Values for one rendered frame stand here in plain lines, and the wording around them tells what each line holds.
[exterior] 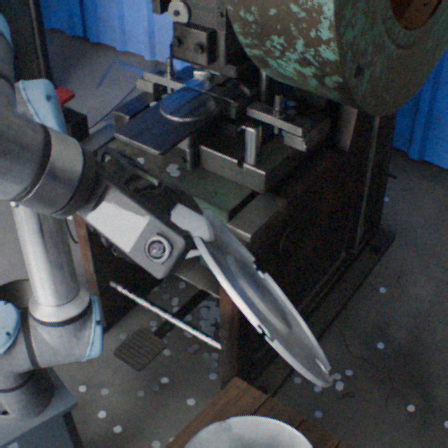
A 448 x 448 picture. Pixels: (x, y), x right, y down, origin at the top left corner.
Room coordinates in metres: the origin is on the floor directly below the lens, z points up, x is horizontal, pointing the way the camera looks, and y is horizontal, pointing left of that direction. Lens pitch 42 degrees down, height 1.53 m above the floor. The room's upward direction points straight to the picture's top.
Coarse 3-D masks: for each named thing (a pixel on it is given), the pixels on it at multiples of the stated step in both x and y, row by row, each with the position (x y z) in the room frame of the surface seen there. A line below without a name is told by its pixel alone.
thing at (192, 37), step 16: (176, 0) 1.30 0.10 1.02; (192, 0) 1.28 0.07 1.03; (208, 0) 1.26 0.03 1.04; (176, 16) 1.29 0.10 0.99; (192, 16) 1.28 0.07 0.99; (208, 16) 1.26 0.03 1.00; (176, 32) 1.27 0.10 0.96; (192, 32) 1.25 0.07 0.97; (208, 32) 1.23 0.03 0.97; (176, 48) 1.27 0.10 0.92; (192, 48) 1.24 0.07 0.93; (208, 48) 1.23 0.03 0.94; (224, 48) 1.24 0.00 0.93; (240, 48) 1.28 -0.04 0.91; (208, 64) 1.23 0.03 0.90; (224, 64) 1.24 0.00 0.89
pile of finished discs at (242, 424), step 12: (228, 420) 0.69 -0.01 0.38; (240, 420) 0.69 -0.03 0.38; (252, 420) 0.69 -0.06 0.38; (264, 420) 0.69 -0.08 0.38; (276, 420) 0.68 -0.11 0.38; (204, 432) 0.66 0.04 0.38; (216, 432) 0.66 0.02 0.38; (228, 432) 0.66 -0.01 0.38; (240, 432) 0.66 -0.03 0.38; (252, 432) 0.66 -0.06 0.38; (264, 432) 0.66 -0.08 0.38; (276, 432) 0.66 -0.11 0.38; (288, 432) 0.66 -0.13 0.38; (192, 444) 0.63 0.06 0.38; (204, 444) 0.63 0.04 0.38; (216, 444) 0.63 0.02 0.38; (228, 444) 0.63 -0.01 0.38; (240, 444) 0.63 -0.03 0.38; (252, 444) 0.63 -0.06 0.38; (264, 444) 0.63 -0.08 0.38; (276, 444) 0.63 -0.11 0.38; (288, 444) 0.63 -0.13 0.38; (300, 444) 0.63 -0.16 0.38
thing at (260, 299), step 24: (216, 240) 0.60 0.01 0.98; (216, 264) 0.48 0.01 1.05; (240, 264) 0.57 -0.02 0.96; (240, 288) 0.50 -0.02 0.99; (264, 288) 0.57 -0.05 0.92; (264, 312) 0.49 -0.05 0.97; (288, 312) 0.59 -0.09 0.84; (288, 336) 0.49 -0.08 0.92; (312, 336) 0.57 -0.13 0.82; (288, 360) 0.41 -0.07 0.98; (312, 360) 0.48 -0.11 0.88
